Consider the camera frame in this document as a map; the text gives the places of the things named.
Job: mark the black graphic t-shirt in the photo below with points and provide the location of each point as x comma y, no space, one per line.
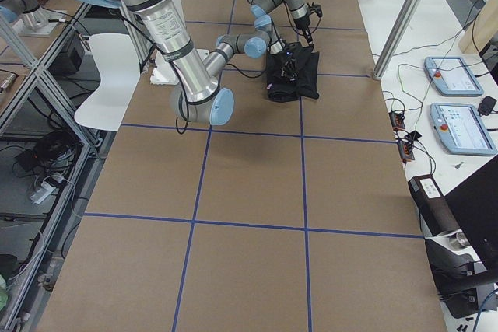
282,90

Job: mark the upper teach pendant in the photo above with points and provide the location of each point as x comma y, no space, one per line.
452,77

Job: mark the black monitor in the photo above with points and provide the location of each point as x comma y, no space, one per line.
474,205

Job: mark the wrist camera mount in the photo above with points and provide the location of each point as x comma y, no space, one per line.
314,9

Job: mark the teach pendant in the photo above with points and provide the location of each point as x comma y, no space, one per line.
452,77
460,129

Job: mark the aluminium frame post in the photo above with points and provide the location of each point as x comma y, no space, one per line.
401,23

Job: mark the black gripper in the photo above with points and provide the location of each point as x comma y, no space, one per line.
302,23
282,61

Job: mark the white chair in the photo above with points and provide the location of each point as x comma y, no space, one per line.
118,65

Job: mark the lower teach pendant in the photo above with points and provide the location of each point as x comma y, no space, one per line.
460,129

